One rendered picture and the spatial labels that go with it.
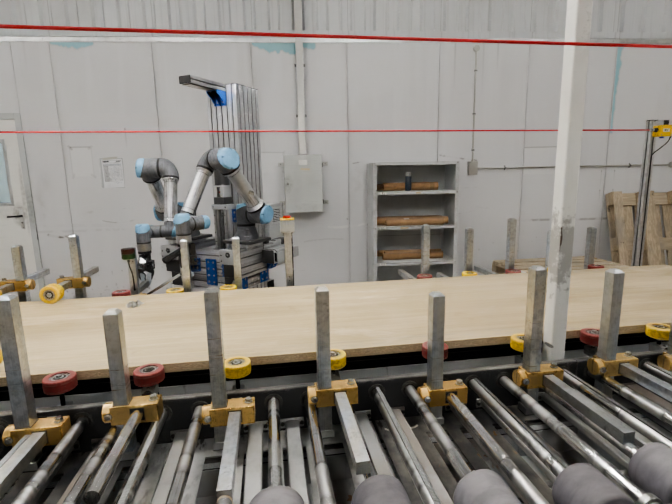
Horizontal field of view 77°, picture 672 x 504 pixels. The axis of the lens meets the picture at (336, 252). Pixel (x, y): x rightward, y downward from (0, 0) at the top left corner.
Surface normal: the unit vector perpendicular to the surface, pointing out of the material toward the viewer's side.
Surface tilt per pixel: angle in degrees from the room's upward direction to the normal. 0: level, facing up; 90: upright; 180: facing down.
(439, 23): 90
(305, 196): 90
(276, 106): 90
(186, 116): 90
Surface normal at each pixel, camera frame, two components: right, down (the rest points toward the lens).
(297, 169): 0.07, 0.18
